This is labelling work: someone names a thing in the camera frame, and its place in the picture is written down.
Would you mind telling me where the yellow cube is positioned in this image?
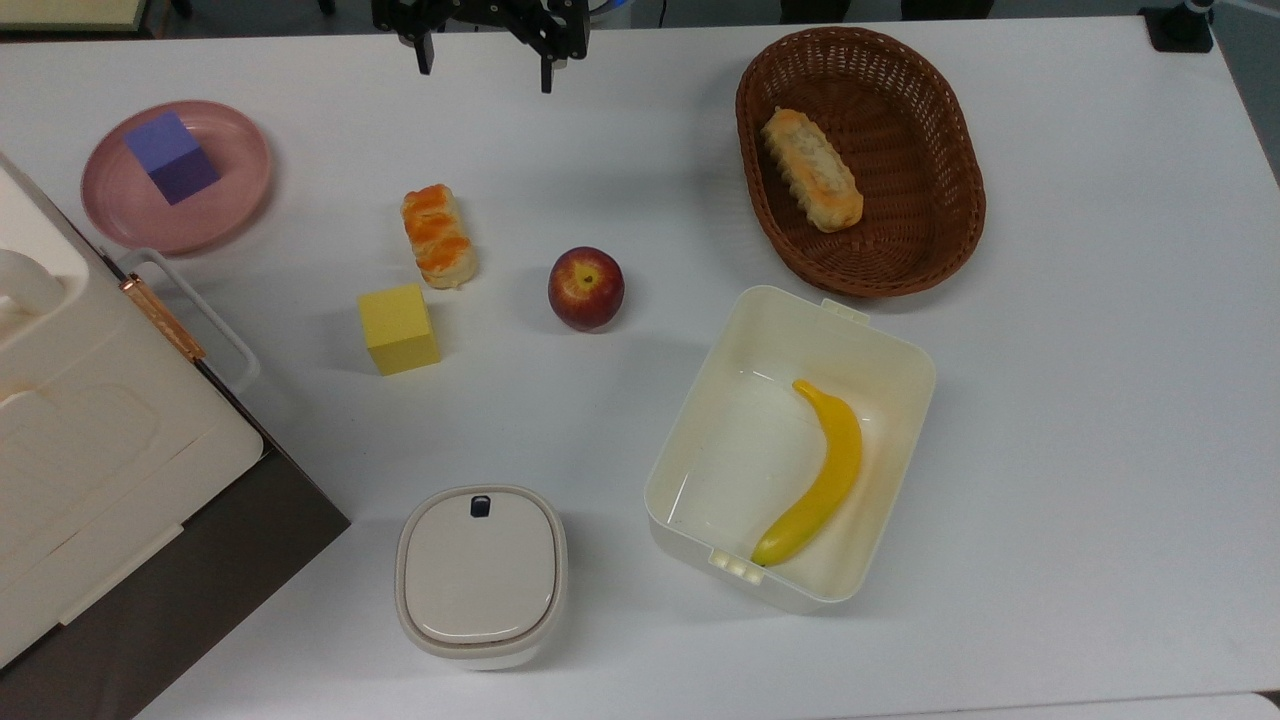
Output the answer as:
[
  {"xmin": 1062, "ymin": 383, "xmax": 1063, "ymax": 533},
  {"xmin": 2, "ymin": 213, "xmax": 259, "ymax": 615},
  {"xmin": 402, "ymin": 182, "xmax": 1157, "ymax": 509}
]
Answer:
[{"xmin": 358, "ymin": 283, "xmax": 442, "ymax": 377}]

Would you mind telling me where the pale green board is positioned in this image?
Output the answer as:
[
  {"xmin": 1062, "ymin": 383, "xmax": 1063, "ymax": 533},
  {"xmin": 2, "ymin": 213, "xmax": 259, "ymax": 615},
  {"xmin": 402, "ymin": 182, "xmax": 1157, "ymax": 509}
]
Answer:
[{"xmin": 0, "ymin": 0, "xmax": 151, "ymax": 35}]

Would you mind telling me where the brown wicker basket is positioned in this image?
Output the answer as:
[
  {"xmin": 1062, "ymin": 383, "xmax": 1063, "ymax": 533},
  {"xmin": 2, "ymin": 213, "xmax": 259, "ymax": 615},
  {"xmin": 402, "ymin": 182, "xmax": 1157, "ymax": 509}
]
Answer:
[{"xmin": 735, "ymin": 26, "xmax": 988, "ymax": 299}]

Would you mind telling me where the pink plate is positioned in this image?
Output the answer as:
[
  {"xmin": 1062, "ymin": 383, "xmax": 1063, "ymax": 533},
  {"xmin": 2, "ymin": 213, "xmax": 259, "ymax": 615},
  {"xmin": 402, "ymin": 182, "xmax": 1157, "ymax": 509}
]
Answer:
[{"xmin": 80, "ymin": 99, "xmax": 273, "ymax": 256}]

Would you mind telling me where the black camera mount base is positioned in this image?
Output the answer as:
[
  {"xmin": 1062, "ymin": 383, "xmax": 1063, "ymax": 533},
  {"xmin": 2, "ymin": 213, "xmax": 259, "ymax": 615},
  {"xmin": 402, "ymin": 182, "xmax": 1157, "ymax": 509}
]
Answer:
[{"xmin": 1140, "ymin": 0, "xmax": 1217, "ymax": 54}]

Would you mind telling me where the white open plastic box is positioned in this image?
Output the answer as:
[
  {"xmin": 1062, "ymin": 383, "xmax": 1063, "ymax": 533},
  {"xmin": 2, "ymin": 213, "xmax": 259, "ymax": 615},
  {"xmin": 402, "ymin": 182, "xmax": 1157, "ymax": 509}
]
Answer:
[{"xmin": 644, "ymin": 285, "xmax": 938, "ymax": 615}]

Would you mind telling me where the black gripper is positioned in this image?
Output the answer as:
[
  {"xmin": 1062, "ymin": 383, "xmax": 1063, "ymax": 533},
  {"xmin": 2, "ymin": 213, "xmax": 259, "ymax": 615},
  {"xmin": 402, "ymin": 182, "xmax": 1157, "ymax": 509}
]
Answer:
[{"xmin": 372, "ymin": 0, "xmax": 591, "ymax": 95}]

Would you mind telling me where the orange glazed bread roll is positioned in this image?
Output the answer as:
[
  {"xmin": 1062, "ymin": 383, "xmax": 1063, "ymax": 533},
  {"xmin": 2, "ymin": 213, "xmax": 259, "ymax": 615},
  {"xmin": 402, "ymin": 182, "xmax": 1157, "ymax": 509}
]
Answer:
[{"xmin": 401, "ymin": 183, "xmax": 478, "ymax": 291}]

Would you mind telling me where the long golden bread loaf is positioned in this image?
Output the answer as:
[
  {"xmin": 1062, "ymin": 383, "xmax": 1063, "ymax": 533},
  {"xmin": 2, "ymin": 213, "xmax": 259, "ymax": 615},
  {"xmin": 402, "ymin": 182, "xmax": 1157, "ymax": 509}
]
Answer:
[{"xmin": 760, "ymin": 107, "xmax": 865, "ymax": 234}]

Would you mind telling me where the yellow banana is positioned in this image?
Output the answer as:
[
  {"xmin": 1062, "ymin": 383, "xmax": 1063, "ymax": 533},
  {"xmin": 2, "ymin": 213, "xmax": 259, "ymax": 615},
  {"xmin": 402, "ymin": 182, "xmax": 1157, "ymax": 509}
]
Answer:
[{"xmin": 750, "ymin": 378, "xmax": 864, "ymax": 568}]

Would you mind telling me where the purple cube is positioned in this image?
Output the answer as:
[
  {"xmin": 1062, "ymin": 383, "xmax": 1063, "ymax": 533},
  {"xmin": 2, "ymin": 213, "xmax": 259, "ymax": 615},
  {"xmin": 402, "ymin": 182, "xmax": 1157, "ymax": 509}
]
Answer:
[{"xmin": 123, "ymin": 110, "xmax": 222, "ymax": 207}]

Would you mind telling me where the white countertop oven appliance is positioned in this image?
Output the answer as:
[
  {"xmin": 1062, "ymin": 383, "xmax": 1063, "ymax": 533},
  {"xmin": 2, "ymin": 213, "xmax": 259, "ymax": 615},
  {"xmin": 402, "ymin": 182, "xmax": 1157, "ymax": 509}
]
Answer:
[{"xmin": 0, "ymin": 152, "xmax": 351, "ymax": 720}]

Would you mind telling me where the white lidded square container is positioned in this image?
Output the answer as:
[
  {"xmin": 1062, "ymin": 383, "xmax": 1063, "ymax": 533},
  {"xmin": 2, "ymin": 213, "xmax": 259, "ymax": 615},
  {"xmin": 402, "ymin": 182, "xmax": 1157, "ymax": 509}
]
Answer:
[{"xmin": 394, "ymin": 484, "xmax": 569, "ymax": 671}]

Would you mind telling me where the red apple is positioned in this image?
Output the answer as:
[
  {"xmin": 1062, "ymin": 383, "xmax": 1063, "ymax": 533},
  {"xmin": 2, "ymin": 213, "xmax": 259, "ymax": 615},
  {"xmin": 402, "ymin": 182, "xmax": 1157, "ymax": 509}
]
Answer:
[{"xmin": 547, "ymin": 246, "xmax": 626, "ymax": 333}]

